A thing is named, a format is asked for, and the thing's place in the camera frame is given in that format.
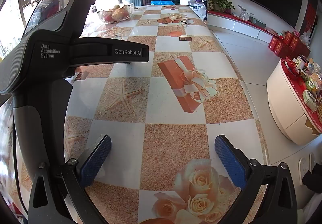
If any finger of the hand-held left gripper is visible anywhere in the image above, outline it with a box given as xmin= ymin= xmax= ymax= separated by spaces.
xmin=72 ymin=37 xmax=149 ymax=64

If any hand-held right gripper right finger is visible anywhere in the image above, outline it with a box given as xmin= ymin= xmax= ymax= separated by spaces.
xmin=214 ymin=135 xmax=298 ymax=224

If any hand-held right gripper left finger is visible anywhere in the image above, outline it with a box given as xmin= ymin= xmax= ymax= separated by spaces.
xmin=28 ymin=134 xmax=112 ymax=224

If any glass bowl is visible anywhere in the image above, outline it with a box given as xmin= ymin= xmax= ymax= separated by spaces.
xmin=97 ymin=3 xmax=135 ymax=24

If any white slipper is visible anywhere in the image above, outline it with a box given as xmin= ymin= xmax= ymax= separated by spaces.
xmin=298 ymin=153 xmax=315 ymax=185

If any white round cabinet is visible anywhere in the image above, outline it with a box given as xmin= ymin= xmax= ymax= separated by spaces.
xmin=267 ymin=58 xmax=322 ymax=146

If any dark cloth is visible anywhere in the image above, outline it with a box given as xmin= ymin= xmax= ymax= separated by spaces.
xmin=302 ymin=164 xmax=322 ymax=187

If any white printed sack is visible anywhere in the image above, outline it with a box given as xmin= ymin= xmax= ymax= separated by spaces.
xmin=180 ymin=0 xmax=209 ymax=21

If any pile of snack packets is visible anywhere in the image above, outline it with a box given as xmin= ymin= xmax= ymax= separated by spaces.
xmin=284 ymin=55 xmax=322 ymax=124

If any green potted plant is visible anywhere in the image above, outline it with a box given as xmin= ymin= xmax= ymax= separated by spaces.
xmin=207 ymin=0 xmax=235 ymax=11

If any white low console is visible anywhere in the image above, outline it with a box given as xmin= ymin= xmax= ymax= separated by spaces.
xmin=206 ymin=10 xmax=280 ymax=44

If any small white carton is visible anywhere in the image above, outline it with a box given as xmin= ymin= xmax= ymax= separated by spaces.
xmin=238 ymin=5 xmax=252 ymax=21

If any dark red wall hanging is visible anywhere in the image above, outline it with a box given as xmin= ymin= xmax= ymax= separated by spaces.
xmin=300 ymin=0 xmax=320 ymax=40

